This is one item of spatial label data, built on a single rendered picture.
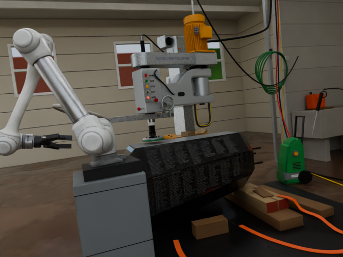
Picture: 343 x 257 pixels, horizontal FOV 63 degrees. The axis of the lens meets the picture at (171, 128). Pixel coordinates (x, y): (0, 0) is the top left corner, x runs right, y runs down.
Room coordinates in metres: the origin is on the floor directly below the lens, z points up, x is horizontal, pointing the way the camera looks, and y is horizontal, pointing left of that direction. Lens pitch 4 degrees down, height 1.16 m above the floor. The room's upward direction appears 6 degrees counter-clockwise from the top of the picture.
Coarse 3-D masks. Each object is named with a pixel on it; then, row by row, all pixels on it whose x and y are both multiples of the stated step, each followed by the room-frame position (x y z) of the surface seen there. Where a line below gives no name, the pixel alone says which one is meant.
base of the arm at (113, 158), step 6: (96, 156) 1.64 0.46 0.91; (102, 156) 1.63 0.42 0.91; (108, 156) 1.64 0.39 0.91; (114, 156) 1.67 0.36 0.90; (120, 156) 1.73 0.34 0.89; (90, 162) 1.71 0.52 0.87; (96, 162) 1.62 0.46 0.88; (102, 162) 1.61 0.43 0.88; (108, 162) 1.62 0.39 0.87; (114, 162) 1.64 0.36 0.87
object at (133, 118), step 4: (168, 112) 2.78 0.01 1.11; (120, 116) 2.51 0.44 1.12; (124, 116) 2.53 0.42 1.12; (128, 116) 2.55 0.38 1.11; (132, 116) 2.57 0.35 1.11; (136, 116) 2.59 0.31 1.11; (140, 116) 2.61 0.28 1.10; (144, 116) 2.64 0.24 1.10; (148, 116) 2.66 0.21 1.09; (152, 116) 2.68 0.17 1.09; (156, 116) 2.70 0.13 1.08; (160, 116) 2.73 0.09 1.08; (164, 116) 2.75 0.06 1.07; (168, 116) 2.78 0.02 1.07; (112, 120) 2.47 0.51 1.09; (116, 120) 2.49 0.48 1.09; (120, 120) 2.51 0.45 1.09; (124, 120) 2.53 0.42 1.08; (128, 120) 2.55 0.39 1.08; (132, 120) 2.57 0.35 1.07
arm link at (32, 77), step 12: (36, 72) 1.63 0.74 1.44; (24, 84) 1.62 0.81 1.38; (36, 84) 1.65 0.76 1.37; (24, 96) 1.57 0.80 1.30; (24, 108) 1.55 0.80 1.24; (12, 120) 1.48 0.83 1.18; (0, 132) 1.45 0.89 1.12; (12, 132) 1.47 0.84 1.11; (0, 144) 1.39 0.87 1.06; (12, 144) 1.43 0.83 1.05
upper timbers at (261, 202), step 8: (248, 184) 3.05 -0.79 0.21; (240, 192) 2.86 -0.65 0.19; (272, 192) 2.70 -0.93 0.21; (248, 200) 2.73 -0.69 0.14; (256, 200) 2.59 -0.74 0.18; (264, 200) 2.50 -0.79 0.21; (272, 200) 2.48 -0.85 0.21; (280, 200) 2.49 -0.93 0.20; (264, 208) 2.47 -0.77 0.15; (272, 208) 2.46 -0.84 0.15; (280, 208) 2.49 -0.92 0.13
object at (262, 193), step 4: (244, 188) 2.87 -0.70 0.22; (248, 188) 2.86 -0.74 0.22; (252, 188) 2.85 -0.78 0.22; (256, 188) 2.84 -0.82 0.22; (260, 188) 2.83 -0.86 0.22; (244, 192) 2.77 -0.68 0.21; (248, 192) 2.77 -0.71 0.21; (256, 192) 2.72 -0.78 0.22; (260, 192) 2.70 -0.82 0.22; (264, 192) 2.69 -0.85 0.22; (268, 192) 2.68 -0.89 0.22; (264, 196) 2.58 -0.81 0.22; (268, 196) 2.58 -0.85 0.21; (272, 196) 2.59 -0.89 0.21
